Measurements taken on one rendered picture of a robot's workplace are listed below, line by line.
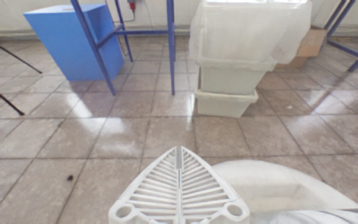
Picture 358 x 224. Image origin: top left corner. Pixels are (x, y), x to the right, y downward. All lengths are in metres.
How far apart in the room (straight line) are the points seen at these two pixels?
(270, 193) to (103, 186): 0.75
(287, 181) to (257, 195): 0.10
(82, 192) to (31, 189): 0.28
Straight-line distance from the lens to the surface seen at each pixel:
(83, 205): 0.90
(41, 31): 1.69
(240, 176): 0.46
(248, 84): 0.91
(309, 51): 2.07
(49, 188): 1.04
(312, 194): 0.54
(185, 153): 0.17
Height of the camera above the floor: 0.76
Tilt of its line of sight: 46 degrees down
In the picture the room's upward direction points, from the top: 1 degrees counter-clockwise
